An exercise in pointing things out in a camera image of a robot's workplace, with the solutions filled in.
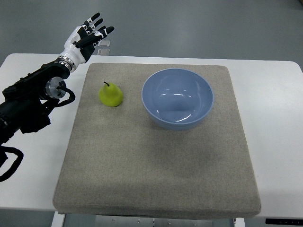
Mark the metal table frame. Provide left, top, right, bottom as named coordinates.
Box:
left=51, top=211, right=246, bottom=227

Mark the beige fabric mat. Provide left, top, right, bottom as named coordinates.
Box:
left=53, top=63, right=261, bottom=219

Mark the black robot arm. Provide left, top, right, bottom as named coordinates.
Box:
left=0, top=61, right=75, bottom=143

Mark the upper metal floor plate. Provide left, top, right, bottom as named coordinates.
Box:
left=98, top=40, right=110, bottom=47

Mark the metal floor plate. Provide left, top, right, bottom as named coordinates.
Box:
left=98, top=40, right=110, bottom=47
left=97, top=49, right=110, bottom=56

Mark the lower metal floor plate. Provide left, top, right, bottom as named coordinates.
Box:
left=97, top=49, right=110, bottom=56

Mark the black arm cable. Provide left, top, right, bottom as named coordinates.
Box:
left=0, top=146, right=25, bottom=183

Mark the green pear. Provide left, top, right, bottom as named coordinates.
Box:
left=98, top=81, right=123, bottom=107

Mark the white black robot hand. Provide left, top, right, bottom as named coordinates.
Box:
left=57, top=12, right=115, bottom=72

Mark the blue bowl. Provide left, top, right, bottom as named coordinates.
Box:
left=141, top=68, right=214, bottom=131

